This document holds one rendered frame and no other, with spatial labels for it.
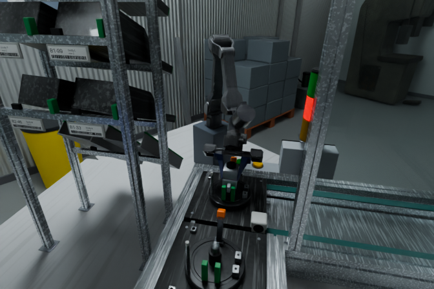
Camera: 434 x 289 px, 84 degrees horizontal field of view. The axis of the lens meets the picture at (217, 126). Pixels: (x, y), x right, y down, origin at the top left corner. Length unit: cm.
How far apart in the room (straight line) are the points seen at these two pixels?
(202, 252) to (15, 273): 53
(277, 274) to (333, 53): 51
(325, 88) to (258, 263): 43
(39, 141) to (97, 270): 180
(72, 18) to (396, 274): 94
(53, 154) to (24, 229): 153
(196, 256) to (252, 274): 14
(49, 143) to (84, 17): 198
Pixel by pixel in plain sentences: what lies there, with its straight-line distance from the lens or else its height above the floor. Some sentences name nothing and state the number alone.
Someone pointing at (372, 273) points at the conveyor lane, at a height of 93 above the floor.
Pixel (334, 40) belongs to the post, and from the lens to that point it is 48.
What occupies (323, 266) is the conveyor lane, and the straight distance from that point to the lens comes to 77.
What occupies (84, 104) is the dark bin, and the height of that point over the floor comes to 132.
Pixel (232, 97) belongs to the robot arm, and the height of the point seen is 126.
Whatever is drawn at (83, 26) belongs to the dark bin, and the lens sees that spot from 59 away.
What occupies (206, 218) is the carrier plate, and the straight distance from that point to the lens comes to 76.
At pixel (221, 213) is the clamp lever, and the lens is 63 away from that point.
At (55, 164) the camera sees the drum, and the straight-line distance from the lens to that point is 260.
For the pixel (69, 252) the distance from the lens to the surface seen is 92.
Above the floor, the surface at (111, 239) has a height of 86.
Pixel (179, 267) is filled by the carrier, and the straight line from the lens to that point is 66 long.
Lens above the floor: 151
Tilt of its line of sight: 24 degrees down
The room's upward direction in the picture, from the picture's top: 1 degrees clockwise
